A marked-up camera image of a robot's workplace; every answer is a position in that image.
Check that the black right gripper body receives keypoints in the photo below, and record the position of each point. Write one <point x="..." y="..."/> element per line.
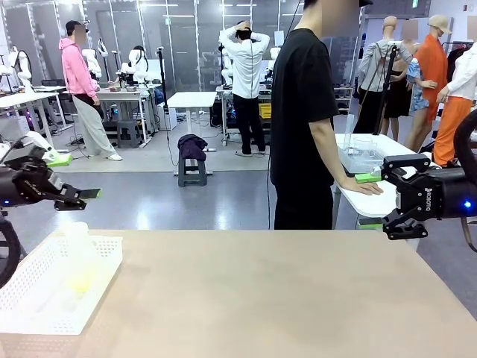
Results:
<point x="443" y="194"/>

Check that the person's right forearm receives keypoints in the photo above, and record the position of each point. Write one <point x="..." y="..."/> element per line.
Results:
<point x="333" y="164"/>

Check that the yellow box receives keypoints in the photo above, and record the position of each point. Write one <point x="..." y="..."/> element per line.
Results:
<point x="265" y="110"/>

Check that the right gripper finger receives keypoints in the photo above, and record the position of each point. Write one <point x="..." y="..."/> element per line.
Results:
<point x="404" y="166"/>
<point x="406" y="227"/>

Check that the white desk with boxes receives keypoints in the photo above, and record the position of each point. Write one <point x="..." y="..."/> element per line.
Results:
<point x="123" y="95"/>

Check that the black office chair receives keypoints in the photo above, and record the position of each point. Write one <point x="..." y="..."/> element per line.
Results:
<point x="56" y="84"/>

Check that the person in black T-shirt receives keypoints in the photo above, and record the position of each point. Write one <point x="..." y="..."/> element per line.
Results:
<point x="298" y="112"/>

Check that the grey plastic step stool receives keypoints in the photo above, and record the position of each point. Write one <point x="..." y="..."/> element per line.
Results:
<point x="128" y="132"/>

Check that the dark purple clothing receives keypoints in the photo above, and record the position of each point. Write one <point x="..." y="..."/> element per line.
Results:
<point x="192" y="147"/>

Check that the small white table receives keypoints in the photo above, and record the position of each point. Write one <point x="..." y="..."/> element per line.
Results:
<point x="192" y="100"/>

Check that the mannequin white shirt orange trousers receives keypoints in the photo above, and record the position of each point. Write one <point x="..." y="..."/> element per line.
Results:
<point x="456" y="119"/>

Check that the black camera pole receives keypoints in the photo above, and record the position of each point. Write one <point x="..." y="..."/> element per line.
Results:
<point x="162" y="82"/>

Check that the white perforated plastic basket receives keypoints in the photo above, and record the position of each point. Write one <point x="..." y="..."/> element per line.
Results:
<point x="30" y="298"/>
<point x="367" y="162"/>

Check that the mannequin in blue dress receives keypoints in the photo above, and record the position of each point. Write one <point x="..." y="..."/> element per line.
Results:
<point x="419" y="89"/>

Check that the person in white shirt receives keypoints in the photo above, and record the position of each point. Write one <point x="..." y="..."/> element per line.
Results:
<point x="244" y="71"/>

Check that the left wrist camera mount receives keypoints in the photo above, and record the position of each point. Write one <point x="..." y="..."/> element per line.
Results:
<point x="39" y="141"/>

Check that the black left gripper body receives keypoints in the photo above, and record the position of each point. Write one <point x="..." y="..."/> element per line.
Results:
<point x="26" y="184"/>

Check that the person in pink hoodie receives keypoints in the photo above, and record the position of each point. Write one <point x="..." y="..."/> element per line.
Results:
<point x="76" y="67"/>

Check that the white shoe rack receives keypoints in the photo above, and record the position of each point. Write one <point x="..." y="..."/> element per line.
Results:
<point x="343" y="97"/>

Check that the person's right hand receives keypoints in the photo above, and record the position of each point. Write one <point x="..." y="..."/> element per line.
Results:
<point x="363" y="187"/>

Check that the mannequin in orange with cap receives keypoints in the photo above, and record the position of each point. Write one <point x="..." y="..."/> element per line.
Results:
<point x="432" y="63"/>

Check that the mannequin in grey shirt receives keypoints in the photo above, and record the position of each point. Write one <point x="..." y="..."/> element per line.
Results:
<point x="374" y="67"/>

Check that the white side table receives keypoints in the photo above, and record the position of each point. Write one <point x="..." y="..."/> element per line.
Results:
<point x="372" y="203"/>

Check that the black tripod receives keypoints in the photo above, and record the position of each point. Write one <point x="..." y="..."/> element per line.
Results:
<point x="387" y="74"/>

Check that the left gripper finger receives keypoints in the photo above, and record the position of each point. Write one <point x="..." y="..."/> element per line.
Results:
<point x="71" y="197"/>
<point x="37" y="156"/>

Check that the translucent plastic conical flask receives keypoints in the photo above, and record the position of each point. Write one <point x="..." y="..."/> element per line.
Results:
<point x="82" y="268"/>

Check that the mannequin in black dress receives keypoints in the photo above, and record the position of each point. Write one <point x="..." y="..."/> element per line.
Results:
<point x="398" y="97"/>

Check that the dark grey step stool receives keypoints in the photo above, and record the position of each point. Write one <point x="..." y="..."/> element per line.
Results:
<point x="192" y="173"/>

